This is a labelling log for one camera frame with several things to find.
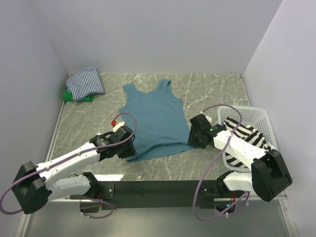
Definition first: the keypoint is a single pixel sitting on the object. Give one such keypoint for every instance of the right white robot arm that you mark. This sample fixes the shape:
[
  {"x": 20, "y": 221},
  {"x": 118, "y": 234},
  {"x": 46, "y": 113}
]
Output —
[{"x": 268, "y": 175}]

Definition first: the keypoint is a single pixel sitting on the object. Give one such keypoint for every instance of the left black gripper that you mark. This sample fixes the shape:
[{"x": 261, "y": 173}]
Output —
[{"x": 131, "y": 151}]

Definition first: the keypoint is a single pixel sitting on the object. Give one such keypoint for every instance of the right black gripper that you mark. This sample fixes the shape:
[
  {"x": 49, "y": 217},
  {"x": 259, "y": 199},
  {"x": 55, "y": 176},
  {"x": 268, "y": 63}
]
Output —
[{"x": 191, "y": 140}]

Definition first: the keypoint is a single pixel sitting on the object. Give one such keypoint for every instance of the teal blue tank top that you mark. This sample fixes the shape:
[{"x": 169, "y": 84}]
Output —
[{"x": 158, "y": 119}]

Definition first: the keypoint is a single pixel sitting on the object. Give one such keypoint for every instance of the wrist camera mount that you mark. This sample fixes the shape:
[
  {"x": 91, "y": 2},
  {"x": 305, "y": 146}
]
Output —
[
  {"x": 209, "y": 119},
  {"x": 116, "y": 125}
]

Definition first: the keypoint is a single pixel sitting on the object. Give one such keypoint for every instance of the white plastic laundry basket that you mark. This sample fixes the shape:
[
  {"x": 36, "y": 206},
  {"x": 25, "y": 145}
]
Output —
[{"x": 256, "y": 117}]

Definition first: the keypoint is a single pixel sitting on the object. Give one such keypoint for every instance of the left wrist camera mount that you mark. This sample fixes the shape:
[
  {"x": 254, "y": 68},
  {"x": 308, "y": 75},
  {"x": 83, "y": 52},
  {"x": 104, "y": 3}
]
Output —
[{"x": 116, "y": 125}]

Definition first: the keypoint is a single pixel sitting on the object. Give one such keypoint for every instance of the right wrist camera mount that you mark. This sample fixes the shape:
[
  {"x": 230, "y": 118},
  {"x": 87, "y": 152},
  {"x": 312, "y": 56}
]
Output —
[{"x": 209, "y": 119}]

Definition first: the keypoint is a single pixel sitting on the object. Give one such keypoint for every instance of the black white striped top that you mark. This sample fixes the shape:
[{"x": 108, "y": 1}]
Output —
[{"x": 249, "y": 134}]

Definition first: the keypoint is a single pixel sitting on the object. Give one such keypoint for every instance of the blue white striped folded top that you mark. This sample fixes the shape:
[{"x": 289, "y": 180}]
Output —
[{"x": 84, "y": 83}]

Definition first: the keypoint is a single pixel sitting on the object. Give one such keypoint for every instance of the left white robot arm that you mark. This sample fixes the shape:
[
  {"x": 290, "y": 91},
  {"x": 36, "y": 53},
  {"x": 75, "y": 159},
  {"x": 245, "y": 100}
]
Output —
[{"x": 36, "y": 185}]

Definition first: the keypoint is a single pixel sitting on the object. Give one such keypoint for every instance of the black base crossbar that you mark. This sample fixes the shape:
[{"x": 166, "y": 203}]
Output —
[{"x": 149, "y": 194}]

